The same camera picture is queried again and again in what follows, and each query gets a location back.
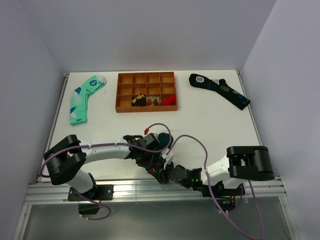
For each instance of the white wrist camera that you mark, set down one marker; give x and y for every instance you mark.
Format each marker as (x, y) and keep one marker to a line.
(151, 140)
(167, 155)

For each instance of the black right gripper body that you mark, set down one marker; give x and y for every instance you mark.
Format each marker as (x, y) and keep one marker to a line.
(169, 169)

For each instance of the dark green reindeer sock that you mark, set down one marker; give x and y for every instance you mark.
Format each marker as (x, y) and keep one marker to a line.
(165, 142)

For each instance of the argyle patterned rolled sock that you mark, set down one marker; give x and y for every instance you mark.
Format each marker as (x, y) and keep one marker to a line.
(153, 100)

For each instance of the black and blue sock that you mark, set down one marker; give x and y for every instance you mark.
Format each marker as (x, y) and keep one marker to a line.
(220, 87)

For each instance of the orange wooden compartment tray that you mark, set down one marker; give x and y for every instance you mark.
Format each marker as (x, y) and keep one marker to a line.
(148, 83)

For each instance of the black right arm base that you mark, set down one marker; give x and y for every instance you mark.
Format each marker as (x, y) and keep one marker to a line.
(228, 198)

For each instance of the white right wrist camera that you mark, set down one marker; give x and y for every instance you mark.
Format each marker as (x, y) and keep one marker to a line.
(167, 155)

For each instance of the mint green patterned sock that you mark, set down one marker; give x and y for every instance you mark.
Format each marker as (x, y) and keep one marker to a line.
(78, 113)

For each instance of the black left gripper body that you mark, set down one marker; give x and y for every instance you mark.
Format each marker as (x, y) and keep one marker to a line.
(146, 154)

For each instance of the red rolled sock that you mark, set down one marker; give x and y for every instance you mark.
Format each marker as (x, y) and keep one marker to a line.
(168, 100)

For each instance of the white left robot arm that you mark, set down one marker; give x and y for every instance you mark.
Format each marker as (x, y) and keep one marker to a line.
(68, 156)

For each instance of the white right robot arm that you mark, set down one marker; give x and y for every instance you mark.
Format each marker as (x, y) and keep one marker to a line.
(224, 177)

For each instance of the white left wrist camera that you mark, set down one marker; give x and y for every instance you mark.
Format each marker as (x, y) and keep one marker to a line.
(151, 140)

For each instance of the dark brown rolled sock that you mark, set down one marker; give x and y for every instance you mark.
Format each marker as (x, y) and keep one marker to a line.
(139, 100)

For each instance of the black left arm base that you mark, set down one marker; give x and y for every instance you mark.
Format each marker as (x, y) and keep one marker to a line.
(87, 204)

